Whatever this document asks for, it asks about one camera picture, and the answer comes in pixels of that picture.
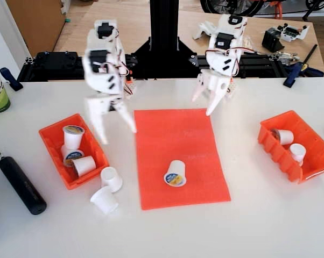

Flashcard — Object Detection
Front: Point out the white device with circuit board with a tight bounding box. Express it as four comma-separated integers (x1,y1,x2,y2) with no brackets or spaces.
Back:
268,23,310,42

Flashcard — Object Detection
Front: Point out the black bicycle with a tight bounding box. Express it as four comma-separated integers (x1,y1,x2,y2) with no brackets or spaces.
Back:
199,0,324,22

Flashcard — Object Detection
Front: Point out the metal clamp tool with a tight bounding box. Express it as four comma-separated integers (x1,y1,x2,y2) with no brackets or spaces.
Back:
269,51,300,67

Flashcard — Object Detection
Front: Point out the white gripper moving finger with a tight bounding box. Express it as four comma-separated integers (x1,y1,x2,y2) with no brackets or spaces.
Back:
115,103,138,134
191,75,209,103

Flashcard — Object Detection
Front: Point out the wooden table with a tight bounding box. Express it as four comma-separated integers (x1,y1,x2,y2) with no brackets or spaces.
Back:
53,2,324,81

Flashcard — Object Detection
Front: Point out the white gripper fixed finger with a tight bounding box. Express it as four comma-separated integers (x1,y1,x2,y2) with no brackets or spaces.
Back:
86,109,109,145
205,88,229,117

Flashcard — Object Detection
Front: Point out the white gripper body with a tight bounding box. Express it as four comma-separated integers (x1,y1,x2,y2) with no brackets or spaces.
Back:
196,68,232,94
83,94,125,115

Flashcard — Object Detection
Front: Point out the white printed robot part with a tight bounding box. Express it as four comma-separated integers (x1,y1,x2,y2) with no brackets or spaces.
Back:
192,20,215,40

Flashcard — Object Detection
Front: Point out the black printed part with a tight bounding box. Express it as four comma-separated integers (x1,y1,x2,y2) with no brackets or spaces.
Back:
261,30,285,53

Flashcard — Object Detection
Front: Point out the black aluminium frame rail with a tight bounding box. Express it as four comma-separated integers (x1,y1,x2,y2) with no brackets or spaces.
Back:
16,53,289,82

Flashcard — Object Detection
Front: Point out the brown wooden cabinet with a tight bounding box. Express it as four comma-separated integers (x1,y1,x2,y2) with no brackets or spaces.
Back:
5,0,67,58

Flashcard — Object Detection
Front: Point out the orange foam mat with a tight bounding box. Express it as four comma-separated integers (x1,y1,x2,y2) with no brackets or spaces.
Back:
133,107,232,211

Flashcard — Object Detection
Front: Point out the black electric screwdriver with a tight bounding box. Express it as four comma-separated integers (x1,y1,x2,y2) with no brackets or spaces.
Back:
0,146,47,216

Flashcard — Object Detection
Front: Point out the blue lid white coffee pod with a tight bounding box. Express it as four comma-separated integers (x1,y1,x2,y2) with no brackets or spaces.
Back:
60,145,84,168
70,155,96,177
163,160,187,188
62,125,86,150

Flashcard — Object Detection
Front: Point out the orange metal post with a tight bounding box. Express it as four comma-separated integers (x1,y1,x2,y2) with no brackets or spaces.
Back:
274,0,284,19

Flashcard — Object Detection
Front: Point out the orange bin with white label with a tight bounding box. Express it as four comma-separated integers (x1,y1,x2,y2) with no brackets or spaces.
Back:
257,109,324,185

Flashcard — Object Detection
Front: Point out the blue bar clamp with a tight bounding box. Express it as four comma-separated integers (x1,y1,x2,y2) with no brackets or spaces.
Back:
0,67,24,92
283,44,324,88

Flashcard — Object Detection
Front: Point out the red lid white coffee pod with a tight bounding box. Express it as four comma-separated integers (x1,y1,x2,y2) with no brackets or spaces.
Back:
271,128,294,146
288,143,307,167
100,166,124,194

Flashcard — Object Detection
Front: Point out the black aluminium frame post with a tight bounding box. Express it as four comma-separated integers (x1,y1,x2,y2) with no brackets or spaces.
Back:
135,0,198,59

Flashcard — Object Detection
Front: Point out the clear bag of screws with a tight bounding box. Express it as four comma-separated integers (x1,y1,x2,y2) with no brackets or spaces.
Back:
241,36,256,51

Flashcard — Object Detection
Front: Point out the white crumpled sheet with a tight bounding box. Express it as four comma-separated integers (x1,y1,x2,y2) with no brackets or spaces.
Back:
60,0,71,16

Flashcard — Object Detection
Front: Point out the orange plastic bin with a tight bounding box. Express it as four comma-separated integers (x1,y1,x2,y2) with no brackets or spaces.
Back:
38,113,110,191

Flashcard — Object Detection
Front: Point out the black plastic mounting block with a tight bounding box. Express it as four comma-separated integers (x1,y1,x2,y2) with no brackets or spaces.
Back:
34,51,81,71

